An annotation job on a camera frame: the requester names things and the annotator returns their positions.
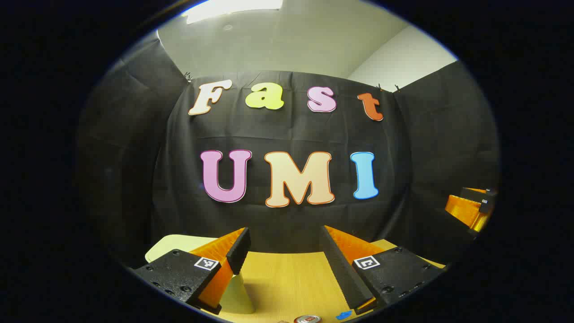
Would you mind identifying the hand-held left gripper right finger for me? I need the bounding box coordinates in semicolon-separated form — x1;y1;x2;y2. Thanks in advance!
319;225;445;315

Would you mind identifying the black backdrop cloth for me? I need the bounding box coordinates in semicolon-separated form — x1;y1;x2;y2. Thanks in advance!
76;38;500;270

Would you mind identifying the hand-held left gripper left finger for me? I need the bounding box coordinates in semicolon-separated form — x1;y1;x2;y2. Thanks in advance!
132;227;252;314

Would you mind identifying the ceiling light panel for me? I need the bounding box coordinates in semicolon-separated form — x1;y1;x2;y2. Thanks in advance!
182;0;284;25

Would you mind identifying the green desktop garbage bin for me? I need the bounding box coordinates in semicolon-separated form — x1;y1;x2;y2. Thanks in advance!
144;233;255;314

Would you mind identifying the wooden desktop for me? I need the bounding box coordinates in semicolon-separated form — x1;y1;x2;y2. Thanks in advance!
200;239;447;323

